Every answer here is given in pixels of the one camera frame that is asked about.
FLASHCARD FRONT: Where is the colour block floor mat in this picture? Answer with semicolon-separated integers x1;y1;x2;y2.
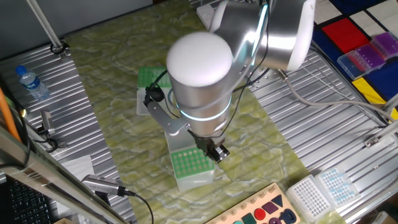
312;0;398;121

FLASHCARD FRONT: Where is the thin silver rod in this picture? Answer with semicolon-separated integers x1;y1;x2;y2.
26;0;69;59

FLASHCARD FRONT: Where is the orange pipe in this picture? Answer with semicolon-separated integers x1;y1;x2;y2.
0;86;21;142

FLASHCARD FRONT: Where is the white power strip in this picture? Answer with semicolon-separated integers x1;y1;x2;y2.
196;3;216;29

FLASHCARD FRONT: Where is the white rack tip box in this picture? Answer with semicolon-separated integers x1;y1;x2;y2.
285;174;334;222

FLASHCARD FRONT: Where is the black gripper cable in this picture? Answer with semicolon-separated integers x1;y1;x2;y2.
217;0;272;138

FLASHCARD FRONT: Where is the blue rack tip box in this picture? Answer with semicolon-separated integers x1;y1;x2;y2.
315;164;362;208

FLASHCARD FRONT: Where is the clear water bottle blue cap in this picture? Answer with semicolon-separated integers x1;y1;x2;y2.
15;65;50;101

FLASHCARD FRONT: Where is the aluminium profile rail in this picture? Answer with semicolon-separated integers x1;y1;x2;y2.
363;93;398;149

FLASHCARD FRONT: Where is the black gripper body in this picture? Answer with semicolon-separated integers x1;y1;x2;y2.
187;129;225;151

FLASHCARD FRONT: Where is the grey cable metal connector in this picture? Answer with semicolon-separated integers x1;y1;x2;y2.
277;68;396;124

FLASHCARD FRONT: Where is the aluminium frame beam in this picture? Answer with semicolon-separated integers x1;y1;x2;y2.
0;124;128;224

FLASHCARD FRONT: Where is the silver depth camera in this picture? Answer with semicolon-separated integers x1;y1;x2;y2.
81;174;136;197

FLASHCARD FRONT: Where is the silver camera mount bracket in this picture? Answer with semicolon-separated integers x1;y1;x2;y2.
146;101;191;136

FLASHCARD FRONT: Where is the purple rack tip box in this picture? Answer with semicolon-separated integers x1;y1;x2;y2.
369;32;398;62
336;43;386;81

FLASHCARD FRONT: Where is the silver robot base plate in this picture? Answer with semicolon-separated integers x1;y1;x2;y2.
247;67;282;91

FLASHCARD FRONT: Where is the green marble patterned mat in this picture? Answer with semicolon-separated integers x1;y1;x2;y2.
65;0;348;224

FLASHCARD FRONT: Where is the white paper sheet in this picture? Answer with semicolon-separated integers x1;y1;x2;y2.
60;154;96;183

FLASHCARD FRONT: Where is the wooden shape puzzle board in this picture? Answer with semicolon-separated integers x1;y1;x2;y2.
203;182;302;224

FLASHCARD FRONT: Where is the cardboard carton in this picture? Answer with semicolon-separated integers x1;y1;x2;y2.
368;210;398;224

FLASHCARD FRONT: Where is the red circle puzzle piece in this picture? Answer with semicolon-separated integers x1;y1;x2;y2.
254;207;267;221

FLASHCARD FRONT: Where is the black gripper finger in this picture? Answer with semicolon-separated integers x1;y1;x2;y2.
215;142;231;160
203;145;223;164

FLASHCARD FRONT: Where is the purple square puzzle piece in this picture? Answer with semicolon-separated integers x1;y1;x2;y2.
261;201;279;215

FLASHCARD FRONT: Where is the black camera cable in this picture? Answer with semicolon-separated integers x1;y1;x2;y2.
124;189;155;224

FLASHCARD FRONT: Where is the black keyboard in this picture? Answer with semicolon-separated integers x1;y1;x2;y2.
4;179;52;224

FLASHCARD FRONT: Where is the clear tip box green rack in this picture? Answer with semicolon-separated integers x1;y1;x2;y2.
136;65;174;116
164;130;216;192

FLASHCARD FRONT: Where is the blue ring puzzle piece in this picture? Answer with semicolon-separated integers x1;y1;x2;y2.
277;208;298;224

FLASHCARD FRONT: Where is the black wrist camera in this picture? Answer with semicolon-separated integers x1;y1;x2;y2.
144;85;165;106

